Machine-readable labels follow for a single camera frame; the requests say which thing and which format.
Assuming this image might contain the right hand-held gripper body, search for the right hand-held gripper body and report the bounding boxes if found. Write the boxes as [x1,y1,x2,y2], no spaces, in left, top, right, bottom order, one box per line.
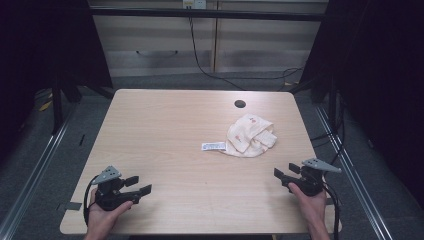
[282,157,343,197]

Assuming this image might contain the cream cloth with white label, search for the cream cloth with white label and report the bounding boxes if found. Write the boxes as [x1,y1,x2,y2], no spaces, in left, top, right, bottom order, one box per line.
[201,113,278,159]

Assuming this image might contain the black horizontal frame bar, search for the black horizontal frame bar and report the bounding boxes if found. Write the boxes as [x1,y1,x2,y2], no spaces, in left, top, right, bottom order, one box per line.
[89,7,330,22]

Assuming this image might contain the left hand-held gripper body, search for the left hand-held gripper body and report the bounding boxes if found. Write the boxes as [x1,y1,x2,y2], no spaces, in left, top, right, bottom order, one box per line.
[90,165,141,212]

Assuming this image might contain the left hand-held gripper black cable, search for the left hand-held gripper black cable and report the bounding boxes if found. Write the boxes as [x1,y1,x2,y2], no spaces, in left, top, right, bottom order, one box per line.
[82,174,101,228]

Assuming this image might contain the dark curtain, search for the dark curtain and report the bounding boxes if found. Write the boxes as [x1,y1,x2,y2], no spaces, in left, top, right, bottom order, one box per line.
[0,0,114,164]
[299,0,424,209]

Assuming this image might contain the person's right hand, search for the person's right hand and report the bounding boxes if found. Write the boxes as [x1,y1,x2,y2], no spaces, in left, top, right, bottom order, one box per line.
[288,182,329,225]

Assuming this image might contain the metal floor rail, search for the metal floor rail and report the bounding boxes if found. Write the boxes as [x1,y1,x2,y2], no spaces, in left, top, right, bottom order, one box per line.
[0,108,78,240]
[314,104,395,240]

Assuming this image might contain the black metal stand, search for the black metal stand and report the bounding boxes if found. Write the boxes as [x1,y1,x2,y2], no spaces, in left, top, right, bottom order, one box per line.
[50,84,65,135]
[327,78,338,129]

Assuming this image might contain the yellow floor tape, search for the yellow floor tape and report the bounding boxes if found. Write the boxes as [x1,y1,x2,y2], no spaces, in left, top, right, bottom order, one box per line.
[38,99,54,113]

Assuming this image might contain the long black floor cable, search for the long black floor cable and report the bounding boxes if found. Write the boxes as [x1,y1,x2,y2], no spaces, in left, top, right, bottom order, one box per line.
[187,8,305,92]

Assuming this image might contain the person's left hand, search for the person's left hand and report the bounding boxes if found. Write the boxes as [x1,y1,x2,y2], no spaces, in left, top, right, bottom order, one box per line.
[87,188,134,235]

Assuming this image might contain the white wall socket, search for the white wall socket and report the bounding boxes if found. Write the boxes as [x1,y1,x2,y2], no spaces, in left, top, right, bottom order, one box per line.
[182,0,207,10]

